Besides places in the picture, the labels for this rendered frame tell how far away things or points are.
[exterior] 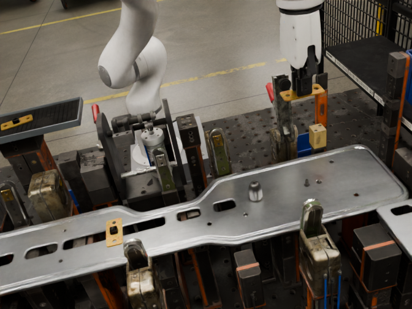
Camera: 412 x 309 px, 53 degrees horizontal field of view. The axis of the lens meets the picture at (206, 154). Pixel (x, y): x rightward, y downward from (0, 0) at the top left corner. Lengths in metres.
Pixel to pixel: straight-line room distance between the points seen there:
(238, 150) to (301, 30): 0.96
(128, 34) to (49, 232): 0.57
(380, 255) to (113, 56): 0.89
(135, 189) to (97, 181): 0.11
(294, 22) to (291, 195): 0.41
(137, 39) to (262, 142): 0.70
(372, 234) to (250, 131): 0.93
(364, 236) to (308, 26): 0.45
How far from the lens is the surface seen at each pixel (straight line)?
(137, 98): 1.41
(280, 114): 1.05
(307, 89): 0.84
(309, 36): 0.77
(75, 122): 1.13
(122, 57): 1.28
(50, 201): 1.09
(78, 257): 0.98
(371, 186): 1.03
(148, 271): 0.84
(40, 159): 1.25
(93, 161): 1.11
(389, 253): 0.92
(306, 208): 0.80
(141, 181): 1.17
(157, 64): 1.38
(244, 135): 1.73
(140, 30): 1.20
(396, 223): 0.95
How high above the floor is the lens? 1.68
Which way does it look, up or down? 36 degrees down
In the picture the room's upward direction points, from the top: 11 degrees counter-clockwise
